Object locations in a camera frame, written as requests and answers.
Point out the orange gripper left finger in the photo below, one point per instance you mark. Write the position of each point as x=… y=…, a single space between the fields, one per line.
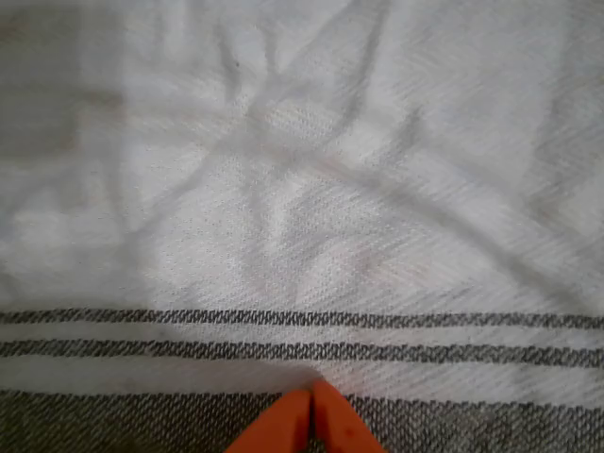
x=288 y=427

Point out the white grey-striped towel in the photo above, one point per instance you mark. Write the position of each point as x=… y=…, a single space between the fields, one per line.
x=302 y=189

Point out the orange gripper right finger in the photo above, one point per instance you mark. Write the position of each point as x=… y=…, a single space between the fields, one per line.
x=337 y=427

